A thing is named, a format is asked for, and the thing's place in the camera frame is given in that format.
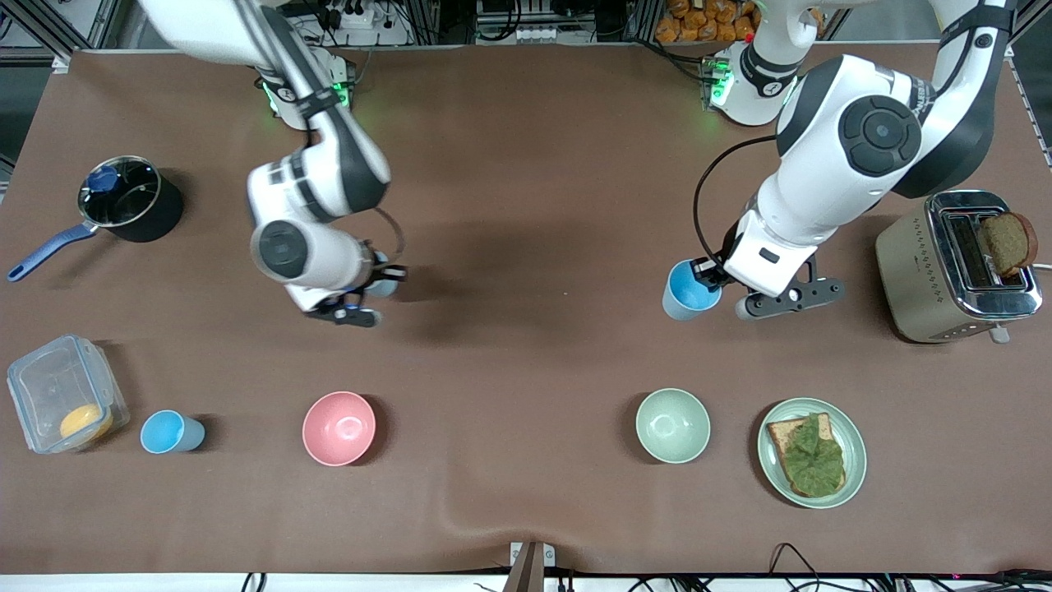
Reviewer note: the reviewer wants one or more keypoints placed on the white power strip with plugs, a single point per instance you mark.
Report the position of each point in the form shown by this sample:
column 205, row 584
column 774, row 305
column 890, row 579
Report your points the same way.
column 357, row 16

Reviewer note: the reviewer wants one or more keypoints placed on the pale green bowl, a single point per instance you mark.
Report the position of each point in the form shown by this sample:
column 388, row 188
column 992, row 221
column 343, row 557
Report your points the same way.
column 672, row 425

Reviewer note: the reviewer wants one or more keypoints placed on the brown bread slice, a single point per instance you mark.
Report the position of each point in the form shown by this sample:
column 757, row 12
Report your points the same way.
column 1009, row 242

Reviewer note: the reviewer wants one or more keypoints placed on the silver beige toaster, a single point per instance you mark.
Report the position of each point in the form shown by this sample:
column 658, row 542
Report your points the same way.
column 920, row 279

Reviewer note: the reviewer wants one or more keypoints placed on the pale green plate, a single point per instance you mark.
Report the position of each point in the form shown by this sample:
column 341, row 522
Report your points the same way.
column 855, row 452

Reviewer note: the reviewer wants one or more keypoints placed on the clear plastic container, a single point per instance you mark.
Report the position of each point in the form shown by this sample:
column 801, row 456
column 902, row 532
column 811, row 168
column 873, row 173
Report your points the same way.
column 49, row 386

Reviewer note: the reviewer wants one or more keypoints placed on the orange round food piece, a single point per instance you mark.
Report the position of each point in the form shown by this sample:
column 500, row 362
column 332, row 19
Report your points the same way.
column 85, row 423

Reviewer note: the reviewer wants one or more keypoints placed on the brown table cover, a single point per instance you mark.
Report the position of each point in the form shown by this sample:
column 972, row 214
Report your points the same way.
column 526, row 247

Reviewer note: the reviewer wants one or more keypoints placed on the grey metal bracket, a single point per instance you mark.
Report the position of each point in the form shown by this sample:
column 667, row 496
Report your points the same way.
column 530, row 563

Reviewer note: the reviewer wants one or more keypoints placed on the blue plastic cup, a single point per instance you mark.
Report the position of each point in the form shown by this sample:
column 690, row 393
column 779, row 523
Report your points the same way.
column 164, row 432
column 686, row 294
column 385, row 286

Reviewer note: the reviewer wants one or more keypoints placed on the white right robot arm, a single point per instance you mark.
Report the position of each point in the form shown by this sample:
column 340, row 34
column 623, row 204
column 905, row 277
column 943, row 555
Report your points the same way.
column 329, row 173

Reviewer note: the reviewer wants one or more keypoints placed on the glass lid with blue knob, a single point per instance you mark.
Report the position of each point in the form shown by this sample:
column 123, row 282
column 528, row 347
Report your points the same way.
column 123, row 191

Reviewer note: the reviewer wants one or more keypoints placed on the toast slice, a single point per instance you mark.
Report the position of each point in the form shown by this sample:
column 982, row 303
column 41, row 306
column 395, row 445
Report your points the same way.
column 779, row 440

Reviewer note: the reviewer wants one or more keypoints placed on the green lettuce leaf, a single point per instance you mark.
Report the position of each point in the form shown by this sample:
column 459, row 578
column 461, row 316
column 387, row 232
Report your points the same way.
column 814, row 456

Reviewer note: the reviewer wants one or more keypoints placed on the bag of orange buns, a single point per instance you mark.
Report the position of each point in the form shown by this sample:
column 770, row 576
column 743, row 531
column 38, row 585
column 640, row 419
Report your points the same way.
column 707, row 20

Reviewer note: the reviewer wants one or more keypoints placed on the pink bowl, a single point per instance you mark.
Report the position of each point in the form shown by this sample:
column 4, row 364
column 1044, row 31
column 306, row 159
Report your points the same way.
column 339, row 427

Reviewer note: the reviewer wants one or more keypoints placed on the small white power strip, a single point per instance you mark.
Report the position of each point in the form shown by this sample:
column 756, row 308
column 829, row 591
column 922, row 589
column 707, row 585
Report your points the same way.
column 536, row 34

